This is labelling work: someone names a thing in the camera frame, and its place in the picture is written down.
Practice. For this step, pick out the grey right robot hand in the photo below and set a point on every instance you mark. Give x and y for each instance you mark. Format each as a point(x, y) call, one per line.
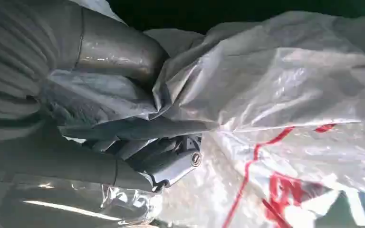
point(113, 53)

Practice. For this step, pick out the ribbed grey right arm sleeve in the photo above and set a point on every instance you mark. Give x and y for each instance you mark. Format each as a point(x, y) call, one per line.
point(11, 56)

